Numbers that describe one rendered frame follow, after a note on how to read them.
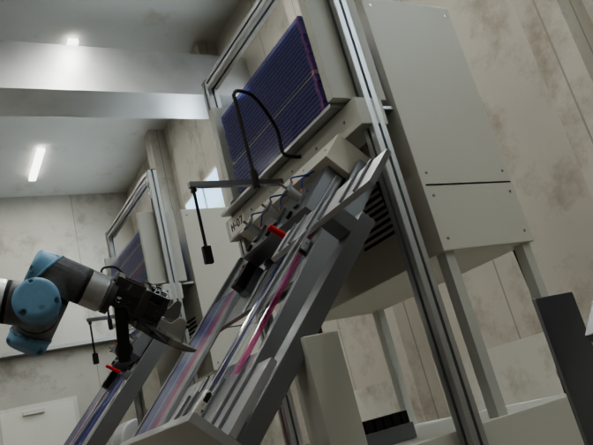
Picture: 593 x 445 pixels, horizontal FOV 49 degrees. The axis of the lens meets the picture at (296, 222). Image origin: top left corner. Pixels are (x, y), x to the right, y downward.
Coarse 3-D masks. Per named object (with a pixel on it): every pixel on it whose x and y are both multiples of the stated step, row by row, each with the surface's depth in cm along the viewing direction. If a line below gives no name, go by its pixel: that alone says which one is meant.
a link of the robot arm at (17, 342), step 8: (64, 304) 124; (16, 328) 118; (8, 336) 118; (16, 336) 117; (24, 336) 117; (32, 336) 117; (40, 336) 118; (48, 336) 120; (8, 344) 119; (16, 344) 117; (24, 344) 117; (32, 344) 118; (40, 344) 119; (48, 344) 121; (24, 352) 122; (32, 352) 120; (40, 352) 120
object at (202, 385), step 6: (246, 360) 126; (234, 366) 132; (246, 366) 125; (228, 372) 134; (210, 378) 143; (228, 378) 131; (198, 384) 149; (204, 384) 143; (186, 390) 156; (192, 390) 150; (198, 390) 145; (186, 396) 151; (180, 402) 153; (174, 414) 151
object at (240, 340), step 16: (336, 176) 110; (320, 208) 106; (304, 224) 105; (304, 240) 102; (288, 256) 100; (272, 288) 96; (256, 320) 93; (240, 336) 91; (224, 368) 89; (208, 384) 88
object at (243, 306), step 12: (312, 240) 143; (300, 264) 139; (264, 276) 161; (228, 288) 195; (288, 288) 139; (240, 300) 168; (252, 300) 156; (240, 312) 160; (264, 312) 160; (228, 324) 164
